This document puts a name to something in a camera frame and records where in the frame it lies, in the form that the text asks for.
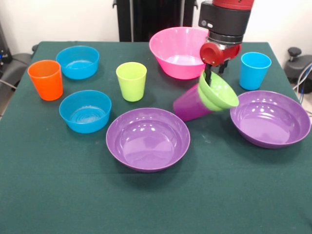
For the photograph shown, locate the orange cup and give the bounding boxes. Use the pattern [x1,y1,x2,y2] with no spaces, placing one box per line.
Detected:
[27,59,64,101]

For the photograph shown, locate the grey chair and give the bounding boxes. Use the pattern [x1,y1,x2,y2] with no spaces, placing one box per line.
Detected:
[0,52,33,89]

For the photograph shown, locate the blue cup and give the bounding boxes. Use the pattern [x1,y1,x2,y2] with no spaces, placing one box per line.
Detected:
[239,52,272,91]

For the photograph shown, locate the dark grey base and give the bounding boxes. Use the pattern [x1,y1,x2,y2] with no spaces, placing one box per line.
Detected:
[284,55,312,85]

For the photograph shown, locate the blue bowl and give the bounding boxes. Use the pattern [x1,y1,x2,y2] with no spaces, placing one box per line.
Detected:
[58,90,112,134]
[56,45,100,80]

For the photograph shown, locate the green ribbed bowl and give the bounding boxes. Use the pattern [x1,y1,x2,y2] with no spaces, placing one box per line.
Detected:
[197,70,240,112]

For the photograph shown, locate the dark green tablecloth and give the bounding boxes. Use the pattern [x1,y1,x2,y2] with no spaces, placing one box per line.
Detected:
[0,40,312,234]

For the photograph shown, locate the blue and grey cables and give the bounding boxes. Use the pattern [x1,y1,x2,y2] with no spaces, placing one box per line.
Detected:
[292,62,312,115]

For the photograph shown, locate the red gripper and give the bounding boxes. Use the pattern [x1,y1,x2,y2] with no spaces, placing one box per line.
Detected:
[199,41,242,86]

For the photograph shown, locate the purple bowl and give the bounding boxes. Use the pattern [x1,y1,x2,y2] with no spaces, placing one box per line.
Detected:
[229,90,312,149]
[106,108,191,173]

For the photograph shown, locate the large pink bowl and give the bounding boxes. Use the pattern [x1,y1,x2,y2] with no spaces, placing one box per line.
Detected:
[149,26,211,80]

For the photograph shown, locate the lime green cup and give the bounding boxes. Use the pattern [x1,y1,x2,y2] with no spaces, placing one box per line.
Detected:
[116,61,148,102]

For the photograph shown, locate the black knob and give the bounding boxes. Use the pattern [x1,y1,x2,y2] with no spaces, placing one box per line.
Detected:
[287,47,303,64]

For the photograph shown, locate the purple cup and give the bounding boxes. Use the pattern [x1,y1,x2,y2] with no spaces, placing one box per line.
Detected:
[173,82,213,122]

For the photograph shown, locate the black equipment box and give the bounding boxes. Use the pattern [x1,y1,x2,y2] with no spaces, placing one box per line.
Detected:
[0,21,13,74]

